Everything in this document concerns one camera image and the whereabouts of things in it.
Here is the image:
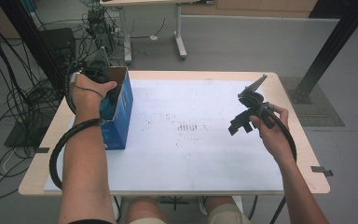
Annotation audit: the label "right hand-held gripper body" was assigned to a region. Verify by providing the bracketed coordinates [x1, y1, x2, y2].
[231, 74, 274, 125]

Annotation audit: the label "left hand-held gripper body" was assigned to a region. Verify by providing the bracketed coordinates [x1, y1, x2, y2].
[79, 46, 112, 83]

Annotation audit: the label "blue cardboard box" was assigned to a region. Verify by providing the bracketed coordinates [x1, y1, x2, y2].
[101, 65, 134, 151]

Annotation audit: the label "person's left hand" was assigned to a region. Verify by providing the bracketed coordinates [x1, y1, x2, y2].
[69, 74, 118, 126]

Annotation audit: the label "computer tower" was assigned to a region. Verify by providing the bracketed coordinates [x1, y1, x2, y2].
[87, 7, 115, 54]

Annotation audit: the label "desk with white legs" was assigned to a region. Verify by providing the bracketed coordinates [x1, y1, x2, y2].
[99, 0, 213, 64]

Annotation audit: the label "white table mat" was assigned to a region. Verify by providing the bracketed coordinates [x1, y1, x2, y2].
[43, 78, 285, 192]

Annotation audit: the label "black box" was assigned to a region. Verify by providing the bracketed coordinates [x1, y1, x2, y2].
[38, 27, 77, 63]

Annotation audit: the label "light wooden table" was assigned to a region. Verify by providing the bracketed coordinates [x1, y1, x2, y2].
[18, 69, 331, 197]

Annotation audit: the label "grey grid floor mat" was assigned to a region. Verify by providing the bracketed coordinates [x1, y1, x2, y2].
[279, 77, 346, 128]

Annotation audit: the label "person's right leg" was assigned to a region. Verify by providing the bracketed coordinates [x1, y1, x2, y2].
[204, 196, 235, 213]

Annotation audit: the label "person's leg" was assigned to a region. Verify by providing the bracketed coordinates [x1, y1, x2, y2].
[125, 196, 169, 223]
[204, 196, 235, 213]

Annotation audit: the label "dark metal stand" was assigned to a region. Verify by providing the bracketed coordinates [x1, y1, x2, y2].
[0, 0, 71, 94]

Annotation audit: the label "beige shorts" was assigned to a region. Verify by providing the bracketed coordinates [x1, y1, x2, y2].
[129, 203, 252, 224]

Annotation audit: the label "beige wooden cabinet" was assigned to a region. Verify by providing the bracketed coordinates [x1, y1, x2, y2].
[180, 0, 320, 18]

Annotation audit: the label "black table base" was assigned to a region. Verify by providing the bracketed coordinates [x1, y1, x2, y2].
[159, 195, 190, 212]

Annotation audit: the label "black floor plate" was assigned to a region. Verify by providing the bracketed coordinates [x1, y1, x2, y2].
[4, 119, 49, 148]

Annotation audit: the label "person's left leg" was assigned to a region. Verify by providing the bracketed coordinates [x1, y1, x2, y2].
[125, 196, 169, 223]

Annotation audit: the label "black shirt sleeve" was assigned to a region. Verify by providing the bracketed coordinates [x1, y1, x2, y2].
[68, 218, 113, 224]

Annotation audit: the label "bundle of black floor cables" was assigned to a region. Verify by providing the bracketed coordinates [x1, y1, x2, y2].
[0, 0, 122, 200]

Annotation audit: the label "black metal post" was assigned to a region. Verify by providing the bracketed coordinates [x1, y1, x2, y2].
[287, 0, 358, 105]

